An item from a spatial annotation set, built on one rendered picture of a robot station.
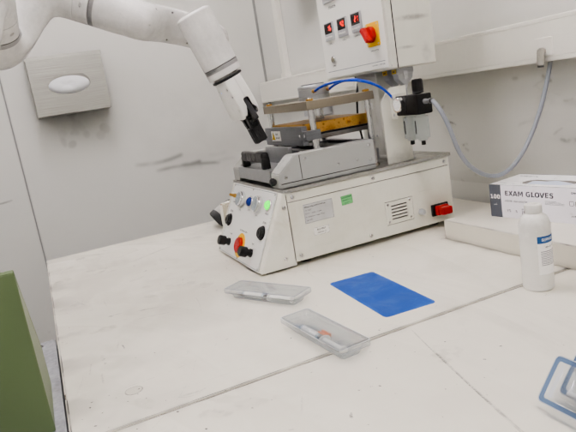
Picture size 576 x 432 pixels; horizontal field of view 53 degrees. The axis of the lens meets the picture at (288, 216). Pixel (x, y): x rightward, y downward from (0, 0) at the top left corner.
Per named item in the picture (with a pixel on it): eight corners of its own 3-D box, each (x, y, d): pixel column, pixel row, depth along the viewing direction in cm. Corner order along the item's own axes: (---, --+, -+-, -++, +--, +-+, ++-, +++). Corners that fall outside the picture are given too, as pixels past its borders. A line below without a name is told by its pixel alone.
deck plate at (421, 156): (375, 152, 176) (375, 148, 176) (450, 155, 145) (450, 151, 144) (233, 183, 159) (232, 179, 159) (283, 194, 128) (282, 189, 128)
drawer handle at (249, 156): (249, 165, 150) (247, 150, 149) (271, 168, 137) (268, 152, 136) (243, 167, 150) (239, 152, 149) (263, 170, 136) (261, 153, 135)
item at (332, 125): (330, 129, 161) (325, 95, 159) (372, 129, 141) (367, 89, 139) (273, 141, 155) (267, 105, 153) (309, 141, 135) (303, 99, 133)
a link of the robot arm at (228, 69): (200, 75, 139) (206, 87, 140) (210, 71, 131) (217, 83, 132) (229, 59, 142) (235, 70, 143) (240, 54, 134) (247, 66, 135)
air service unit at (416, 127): (405, 142, 142) (399, 81, 139) (444, 143, 129) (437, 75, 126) (387, 146, 140) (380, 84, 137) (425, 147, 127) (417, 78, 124)
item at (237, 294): (224, 299, 118) (222, 289, 118) (243, 290, 122) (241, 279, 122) (296, 309, 107) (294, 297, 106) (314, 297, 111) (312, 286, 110)
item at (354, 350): (281, 329, 98) (279, 317, 98) (309, 319, 100) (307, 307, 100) (341, 366, 82) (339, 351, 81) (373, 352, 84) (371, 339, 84)
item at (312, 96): (345, 125, 167) (339, 80, 164) (409, 123, 139) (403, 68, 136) (268, 141, 158) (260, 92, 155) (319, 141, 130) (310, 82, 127)
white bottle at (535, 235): (519, 291, 98) (513, 207, 95) (527, 281, 102) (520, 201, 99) (551, 293, 95) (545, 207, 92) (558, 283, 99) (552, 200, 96)
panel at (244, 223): (219, 249, 158) (236, 183, 157) (258, 273, 131) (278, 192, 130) (213, 248, 157) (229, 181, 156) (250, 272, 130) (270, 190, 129)
